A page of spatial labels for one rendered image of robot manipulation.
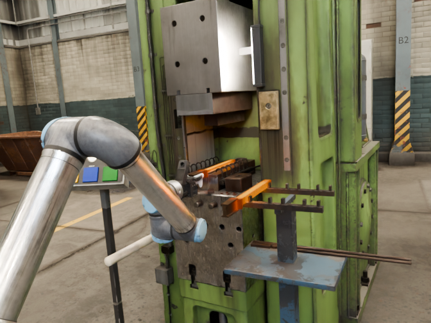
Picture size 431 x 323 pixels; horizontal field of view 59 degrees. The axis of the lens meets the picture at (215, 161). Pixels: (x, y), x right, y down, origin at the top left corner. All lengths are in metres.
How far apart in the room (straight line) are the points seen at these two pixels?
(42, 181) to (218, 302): 1.13
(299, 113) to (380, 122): 5.82
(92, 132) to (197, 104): 0.79
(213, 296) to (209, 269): 0.14
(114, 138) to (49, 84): 9.87
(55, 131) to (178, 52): 0.85
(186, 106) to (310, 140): 0.59
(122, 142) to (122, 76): 8.31
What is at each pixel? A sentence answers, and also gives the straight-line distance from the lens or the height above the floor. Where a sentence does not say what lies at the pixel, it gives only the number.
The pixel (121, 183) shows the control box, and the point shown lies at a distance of 1.92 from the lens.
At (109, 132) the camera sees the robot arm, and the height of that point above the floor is 1.27.
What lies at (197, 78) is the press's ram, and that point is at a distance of 1.77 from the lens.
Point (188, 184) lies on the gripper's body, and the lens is 1.66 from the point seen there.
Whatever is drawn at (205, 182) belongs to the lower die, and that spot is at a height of 0.95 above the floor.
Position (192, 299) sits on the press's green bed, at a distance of 2.03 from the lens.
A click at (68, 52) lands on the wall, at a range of 10.43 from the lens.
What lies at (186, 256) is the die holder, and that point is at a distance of 1.93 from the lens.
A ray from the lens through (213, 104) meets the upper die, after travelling 1.73.
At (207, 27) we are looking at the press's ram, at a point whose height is 1.64.
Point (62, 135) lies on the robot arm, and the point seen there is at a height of 1.27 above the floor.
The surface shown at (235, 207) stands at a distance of 1.31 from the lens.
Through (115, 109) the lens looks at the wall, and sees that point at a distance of 9.55.
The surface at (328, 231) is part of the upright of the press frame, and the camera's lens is 2.21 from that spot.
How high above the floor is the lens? 1.34
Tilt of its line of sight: 9 degrees down
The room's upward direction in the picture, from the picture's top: 4 degrees counter-clockwise
